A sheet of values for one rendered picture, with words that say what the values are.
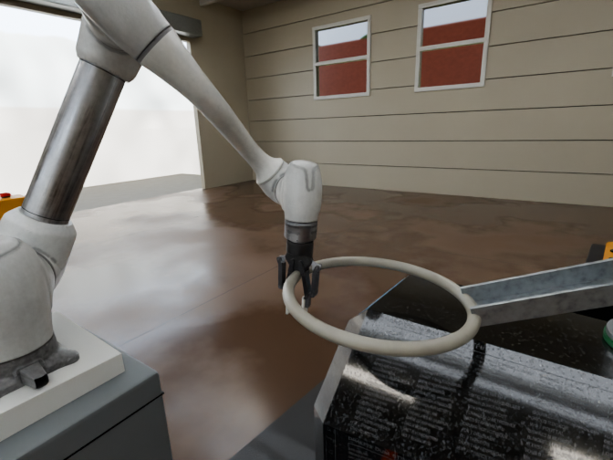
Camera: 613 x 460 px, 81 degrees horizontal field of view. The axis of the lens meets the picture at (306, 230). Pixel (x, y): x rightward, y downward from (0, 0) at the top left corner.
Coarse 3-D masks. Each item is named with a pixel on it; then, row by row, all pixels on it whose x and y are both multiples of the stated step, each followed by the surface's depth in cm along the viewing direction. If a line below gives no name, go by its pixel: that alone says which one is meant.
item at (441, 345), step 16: (352, 256) 114; (416, 272) 109; (432, 272) 106; (288, 288) 90; (448, 288) 99; (288, 304) 84; (464, 304) 90; (304, 320) 78; (320, 320) 77; (480, 320) 82; (320, 336) 75; (336, 336) 73; (352, 336) 72; (448, 336) 74; (464, 336) 75; (368, 352) 71; (384, 352) 70; (400, 352) 70; (416, 352) 70; (432, 352) 71
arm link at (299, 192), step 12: (288, 168) 92; (300, 168) 90; (312, 168) 91; (288, 180) 92; (300, 180) 90; (312, 180) 91; (276, 192) 100; (288, 192) 92; (300, 192) 91; (312, 192) 91; (288, 204) 93; (300, 204) 92; (312, 204) 92; (288, 216) 95; (300, 216) 93; (312, 216) 94
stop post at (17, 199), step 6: (0, 198) 145; (6, 198) 144; (12, 198) 144; (18, 198) 145; (24, 198) 147; (0, 204) 141; (6, 204) 143; (12, 204) 144; (18, 204) 146; (0, 210) 142; (6, 210) 143; (0, 216) 142
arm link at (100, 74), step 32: (96, 64) 80; (128, 64) 82; (96, 96) 82; (64, 128) 81; (96, 128) 84; (64, 160) 82; (32, 192) 82; (64, 192) 84; (0, 224) 82; (32, 224) 82; (64, 224) 88; (64, 256) 87
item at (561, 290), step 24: (600, 264) 85; (480, 288) 92; (504, 288) 91; (528, 288) 90; (552, 288) 88; (576, 288) 78; (600, 288) 76; (480, 312) 83; (504, 312) 82; (528, 312) 81; (552, 312) 80
